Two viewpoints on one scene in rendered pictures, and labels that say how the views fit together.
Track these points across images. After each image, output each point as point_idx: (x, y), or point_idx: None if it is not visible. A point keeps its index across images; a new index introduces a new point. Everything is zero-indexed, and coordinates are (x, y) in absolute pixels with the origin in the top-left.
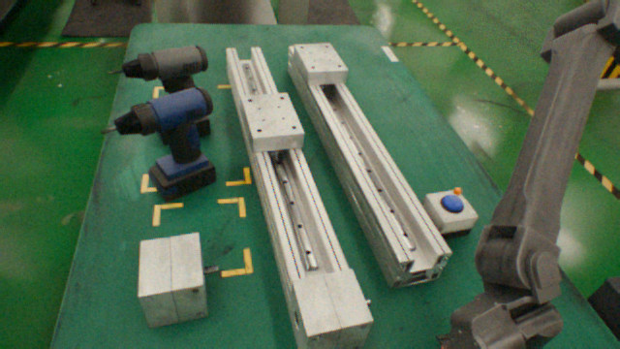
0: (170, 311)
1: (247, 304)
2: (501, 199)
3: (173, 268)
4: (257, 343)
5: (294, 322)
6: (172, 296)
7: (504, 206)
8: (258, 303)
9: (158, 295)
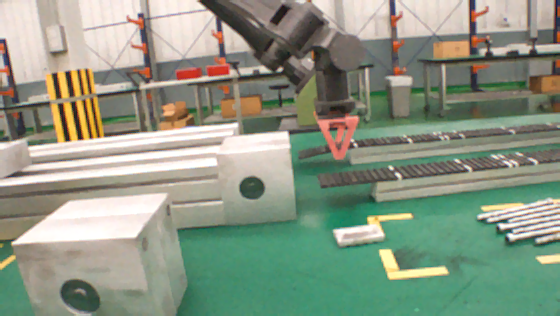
0: (165, 280)
1: (195, 252)
2: (253, 15)
3: (112, 212)
4: (256, 246)
5: (248, 207)
6: (158, 230)
7: (261, 11)
8: (200, 245)
9: (149, 227)
